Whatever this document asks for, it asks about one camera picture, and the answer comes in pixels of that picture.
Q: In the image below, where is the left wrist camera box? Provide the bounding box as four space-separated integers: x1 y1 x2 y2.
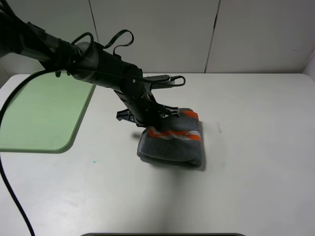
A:
143 75 175 90

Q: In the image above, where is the light green plastic tray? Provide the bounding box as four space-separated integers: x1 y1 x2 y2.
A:
0 73 95 153

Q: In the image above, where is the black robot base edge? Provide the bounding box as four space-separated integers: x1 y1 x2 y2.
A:
81 233 244 236

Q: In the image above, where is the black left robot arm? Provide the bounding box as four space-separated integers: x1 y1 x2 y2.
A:
0 0 179 127

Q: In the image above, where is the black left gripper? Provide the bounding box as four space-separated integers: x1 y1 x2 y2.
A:
114 81 179 127

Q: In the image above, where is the grey towel with orange pattern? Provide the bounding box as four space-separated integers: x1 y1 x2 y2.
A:
137 108 203 168

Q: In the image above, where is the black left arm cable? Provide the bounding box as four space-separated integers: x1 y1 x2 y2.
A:
0 29 186 236

